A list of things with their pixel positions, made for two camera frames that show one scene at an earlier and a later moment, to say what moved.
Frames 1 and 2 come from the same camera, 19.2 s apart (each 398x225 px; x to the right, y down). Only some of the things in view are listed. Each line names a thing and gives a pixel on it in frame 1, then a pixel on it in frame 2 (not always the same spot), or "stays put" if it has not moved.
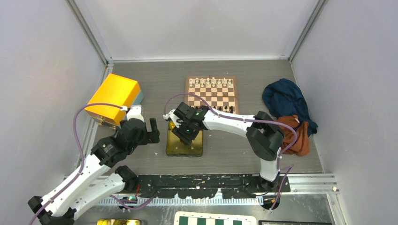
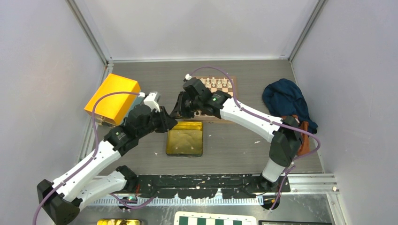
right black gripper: x=187 y=139 -> x=179 y=112
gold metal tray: x=175 y=147 stays put
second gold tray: x=119 y=221 stays put
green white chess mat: x=195 y=218 stays put
